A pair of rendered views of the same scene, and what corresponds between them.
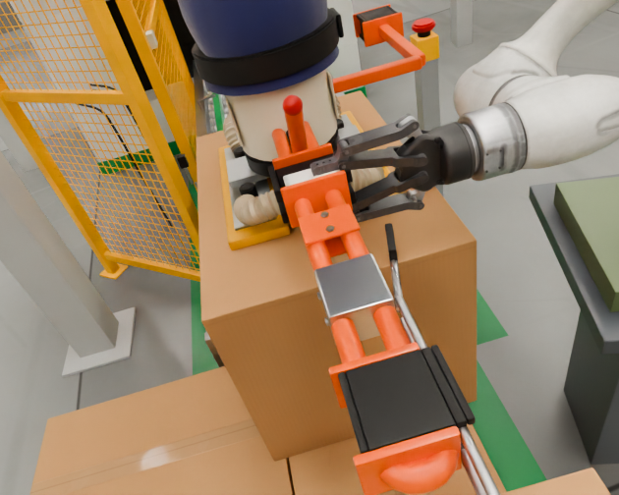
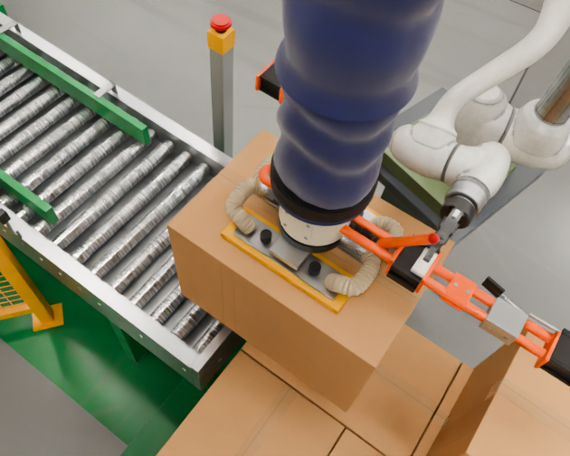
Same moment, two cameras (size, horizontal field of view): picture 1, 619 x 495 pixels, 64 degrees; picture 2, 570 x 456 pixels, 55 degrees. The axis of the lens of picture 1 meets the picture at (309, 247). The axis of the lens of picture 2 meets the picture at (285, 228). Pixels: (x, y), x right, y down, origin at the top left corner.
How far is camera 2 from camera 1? 1.05 m
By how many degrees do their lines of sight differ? 42
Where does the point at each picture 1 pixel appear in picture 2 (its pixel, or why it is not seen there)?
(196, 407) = (226, 421)
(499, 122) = (481, 193)
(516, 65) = (447, 139)
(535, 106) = (489, 177)
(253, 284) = (377, 328)
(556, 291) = not seen: hidden behind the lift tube
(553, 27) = (454, 110)
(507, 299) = not seen: hidden behind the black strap
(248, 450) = (290, 420)
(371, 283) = (515, 312)
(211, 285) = (354, 344)
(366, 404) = (569, 363)
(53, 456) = not seen: outside the picture
